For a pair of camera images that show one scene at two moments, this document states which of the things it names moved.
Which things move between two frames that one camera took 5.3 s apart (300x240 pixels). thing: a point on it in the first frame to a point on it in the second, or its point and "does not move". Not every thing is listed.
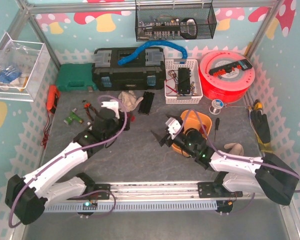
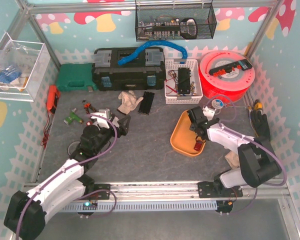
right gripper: (166, 139) to (198, 135)
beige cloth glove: (129, 100) does not move
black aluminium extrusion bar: (146, 102) does not move
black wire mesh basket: (174, 22) does not move
